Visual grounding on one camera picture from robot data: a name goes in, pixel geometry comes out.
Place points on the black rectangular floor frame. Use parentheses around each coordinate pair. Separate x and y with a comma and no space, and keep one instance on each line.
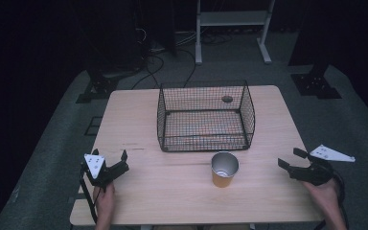
(93,126)

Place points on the person's left hand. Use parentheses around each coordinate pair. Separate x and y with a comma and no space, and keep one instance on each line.
(104,199)

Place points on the white metal desk frame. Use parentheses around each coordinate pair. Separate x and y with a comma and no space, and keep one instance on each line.
(233,18)

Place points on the black stand base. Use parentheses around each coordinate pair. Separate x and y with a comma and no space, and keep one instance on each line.
(314,84)
(97,87)

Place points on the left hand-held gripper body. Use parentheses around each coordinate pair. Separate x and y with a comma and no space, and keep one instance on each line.
(103,174)

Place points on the person's right hand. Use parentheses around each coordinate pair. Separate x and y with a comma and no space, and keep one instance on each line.
(324,195)

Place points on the dark round disc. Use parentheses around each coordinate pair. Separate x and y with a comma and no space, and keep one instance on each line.
(227,99)

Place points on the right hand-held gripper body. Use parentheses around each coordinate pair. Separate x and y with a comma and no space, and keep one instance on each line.
(316,171)

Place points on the orange paper cup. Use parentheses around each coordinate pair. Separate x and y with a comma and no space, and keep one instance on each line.
(223,180)

